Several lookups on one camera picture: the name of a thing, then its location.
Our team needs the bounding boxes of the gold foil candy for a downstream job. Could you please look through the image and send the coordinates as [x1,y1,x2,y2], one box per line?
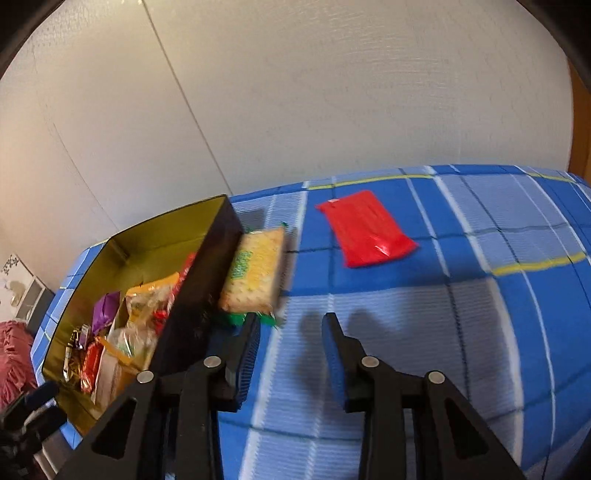
[62,325,91,384]

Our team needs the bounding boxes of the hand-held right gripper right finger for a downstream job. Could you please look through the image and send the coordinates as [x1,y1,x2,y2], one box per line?
[322,312,527,480]

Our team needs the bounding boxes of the blue plaid bed sheet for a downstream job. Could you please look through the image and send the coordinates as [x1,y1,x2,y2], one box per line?
[30,164,591,480]

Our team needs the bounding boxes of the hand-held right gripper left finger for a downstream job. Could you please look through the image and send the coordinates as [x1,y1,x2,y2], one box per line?
[55,313,263,480]

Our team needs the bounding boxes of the clear orange-brown cake packet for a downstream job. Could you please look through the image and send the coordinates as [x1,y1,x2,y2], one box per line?
[95,325,158,409]

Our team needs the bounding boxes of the red and white snack packet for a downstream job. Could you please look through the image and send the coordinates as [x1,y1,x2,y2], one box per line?
[152,253,197,328]

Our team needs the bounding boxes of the dark box with gold interior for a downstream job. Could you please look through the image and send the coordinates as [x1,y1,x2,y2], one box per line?
[41,195,245,437]

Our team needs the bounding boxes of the wooden door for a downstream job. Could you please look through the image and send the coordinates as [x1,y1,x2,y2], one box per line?
[567,60,591,185]

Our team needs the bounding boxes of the purple snack packet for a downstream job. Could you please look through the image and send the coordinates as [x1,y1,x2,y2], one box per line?
[91,292,122,335]

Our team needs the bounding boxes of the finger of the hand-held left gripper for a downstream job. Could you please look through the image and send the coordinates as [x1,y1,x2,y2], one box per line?
[9,408,69,462]
[0,382,61,432]

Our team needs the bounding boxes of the dark pink cloth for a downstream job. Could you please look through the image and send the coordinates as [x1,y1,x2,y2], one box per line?
[0,320,40,409]

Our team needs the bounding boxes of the clear orange nut bag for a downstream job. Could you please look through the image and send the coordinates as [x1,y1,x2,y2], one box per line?
[122,272,181,334]

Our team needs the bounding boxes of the white cabinet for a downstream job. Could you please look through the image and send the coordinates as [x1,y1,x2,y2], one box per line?
[0,251,56,334]

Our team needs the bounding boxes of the red foil candy packet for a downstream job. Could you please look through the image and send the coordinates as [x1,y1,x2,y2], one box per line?
[81,344,105,394]

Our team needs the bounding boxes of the green cracker packet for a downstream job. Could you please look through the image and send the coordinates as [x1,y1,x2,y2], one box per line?
[216,222,289,329]

